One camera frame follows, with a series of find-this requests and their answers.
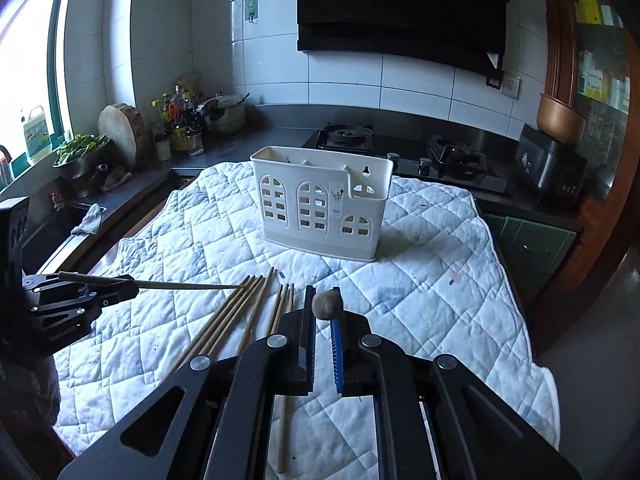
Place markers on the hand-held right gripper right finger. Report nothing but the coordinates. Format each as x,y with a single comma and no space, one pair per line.
337,360

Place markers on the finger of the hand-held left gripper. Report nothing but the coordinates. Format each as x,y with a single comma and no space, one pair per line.
60,312
100,291

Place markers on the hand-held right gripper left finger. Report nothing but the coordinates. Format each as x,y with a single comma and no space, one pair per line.
305,355

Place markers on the bunch of wooden chopsticks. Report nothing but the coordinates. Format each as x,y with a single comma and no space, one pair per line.
235,320

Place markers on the white plastic utensil holder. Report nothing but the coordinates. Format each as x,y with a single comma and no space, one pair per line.
320,247

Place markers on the metal kitchen sink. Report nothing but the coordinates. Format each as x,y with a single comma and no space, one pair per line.
50,240

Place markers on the grey dishcloth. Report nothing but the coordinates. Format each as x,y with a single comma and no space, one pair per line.
87,220

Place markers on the brown lumpy object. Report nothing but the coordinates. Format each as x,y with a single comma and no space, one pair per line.
117,178

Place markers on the metal bowl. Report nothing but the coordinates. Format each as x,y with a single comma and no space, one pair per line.
80,177

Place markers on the white quilted mat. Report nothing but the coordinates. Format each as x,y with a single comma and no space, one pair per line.
425,285

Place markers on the round wooden cutting board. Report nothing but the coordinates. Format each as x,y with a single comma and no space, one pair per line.
117,132

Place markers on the clear plastic jug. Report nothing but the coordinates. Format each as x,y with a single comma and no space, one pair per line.
37,135

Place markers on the cluster of condiment bottles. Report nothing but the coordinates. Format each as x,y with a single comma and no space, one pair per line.
177,120

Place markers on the metal stove knob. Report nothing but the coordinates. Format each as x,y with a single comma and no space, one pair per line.
393,158
425,163

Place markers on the metal pot with lid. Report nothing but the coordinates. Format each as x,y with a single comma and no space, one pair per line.
225,117

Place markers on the green cabinet door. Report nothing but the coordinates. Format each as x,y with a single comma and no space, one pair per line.
530,255

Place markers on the black stove burner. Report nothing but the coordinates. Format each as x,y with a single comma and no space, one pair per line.
347,135
457,152

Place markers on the black glass gas cooktop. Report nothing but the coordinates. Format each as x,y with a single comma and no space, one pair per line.
405,146

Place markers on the window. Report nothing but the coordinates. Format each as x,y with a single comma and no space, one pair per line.
25,35

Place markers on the copper inner pot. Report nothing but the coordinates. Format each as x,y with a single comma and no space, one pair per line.
560,117

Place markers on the black range hood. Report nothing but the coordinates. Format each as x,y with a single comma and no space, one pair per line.
400,5

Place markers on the yellow green carton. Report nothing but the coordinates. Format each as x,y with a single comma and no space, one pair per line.
595,84

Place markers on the wooden glass cabinet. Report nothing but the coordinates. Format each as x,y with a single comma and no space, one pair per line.
560,35

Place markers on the yellow box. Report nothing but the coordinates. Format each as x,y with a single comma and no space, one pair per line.
589,9

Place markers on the black wall plug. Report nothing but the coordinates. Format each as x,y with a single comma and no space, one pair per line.
494,82

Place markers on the green wall hook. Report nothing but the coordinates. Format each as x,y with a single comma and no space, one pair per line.
251,7

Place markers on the white wall socket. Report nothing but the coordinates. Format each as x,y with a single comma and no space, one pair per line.
511,87

